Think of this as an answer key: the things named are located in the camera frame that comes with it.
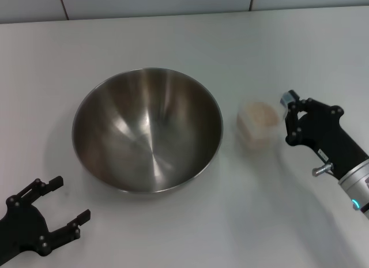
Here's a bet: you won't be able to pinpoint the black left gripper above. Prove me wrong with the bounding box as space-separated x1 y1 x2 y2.
0 175 91 265

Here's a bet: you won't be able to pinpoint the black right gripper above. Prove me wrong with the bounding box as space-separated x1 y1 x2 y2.
278 90 369 180

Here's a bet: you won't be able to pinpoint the metal plug on right gripper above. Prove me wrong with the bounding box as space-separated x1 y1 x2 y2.
311 163 334 177

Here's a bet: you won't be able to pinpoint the white rice grains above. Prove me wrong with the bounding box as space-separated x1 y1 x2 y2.
239 101 280 149

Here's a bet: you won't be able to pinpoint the stainless steel mixing bowl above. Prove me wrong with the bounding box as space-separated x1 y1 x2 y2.
71 67 224 194

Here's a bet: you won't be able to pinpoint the clear plastic cup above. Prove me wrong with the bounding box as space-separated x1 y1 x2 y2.
236 99 283 150

